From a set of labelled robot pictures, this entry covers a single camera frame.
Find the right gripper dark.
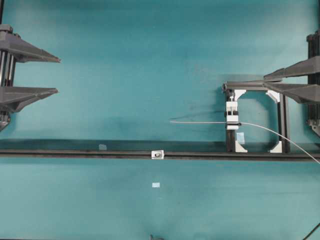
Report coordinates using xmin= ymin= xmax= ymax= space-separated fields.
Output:
xmin=263 ymin=33 xmax=320 ymax=132

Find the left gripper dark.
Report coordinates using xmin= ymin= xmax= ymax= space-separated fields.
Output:
xmin=0 ymin=24 xmax=61 ymax=131

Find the thin white wire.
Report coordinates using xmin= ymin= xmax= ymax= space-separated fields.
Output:
xmin=169 ymin=120 xmax=320 ymax=166

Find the silver metal fitting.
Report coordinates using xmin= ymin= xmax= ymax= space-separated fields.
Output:
xmin=151 ymin=150 xmax=165 ymax=160

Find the white tape square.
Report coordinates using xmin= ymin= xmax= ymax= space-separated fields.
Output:
xmin=151 ymin=182 xmax=161 ymax=188

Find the white corner bracket upper right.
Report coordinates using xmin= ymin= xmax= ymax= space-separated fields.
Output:
xmin=265 ymin=90 xmax=281 ymax=104

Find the white corner bracket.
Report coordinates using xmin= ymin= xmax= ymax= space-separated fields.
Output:
xmin=269 ymin=141 xmax=283 ymax=153
xmin=234 ymin=140 xmax=248 ymax=153
xmin=265 ymin=90 xmax=281 ymax=104

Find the white corner bracket lower right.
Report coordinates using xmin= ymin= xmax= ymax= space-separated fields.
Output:
xmin=269 ymin=141 xmax=283 ymax=153

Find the black aluminium frame stand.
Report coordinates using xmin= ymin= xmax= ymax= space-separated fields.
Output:
xmin=222 ymin=80 xmax=290 ymax=153

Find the long black aluminium rail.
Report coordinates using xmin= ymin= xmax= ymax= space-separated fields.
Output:
xmin=0 ymin=149 xmax=320 ymax=162

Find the white wire clamp holder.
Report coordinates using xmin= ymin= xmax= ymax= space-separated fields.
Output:
xmin=225 ymin=101 xmax=240 ymax=131

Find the white corner bracket lower left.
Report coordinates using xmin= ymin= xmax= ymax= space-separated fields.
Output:
xmin=234 ymin=140 xmax=248 ymax=153

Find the clear tape piece on rail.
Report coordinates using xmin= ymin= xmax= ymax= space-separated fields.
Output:
xmin=98 ymin=144 xmax=108 ymax=151

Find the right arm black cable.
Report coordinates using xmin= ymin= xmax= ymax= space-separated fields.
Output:
xmin=303 ymin=226 xmax=320 ymax=240

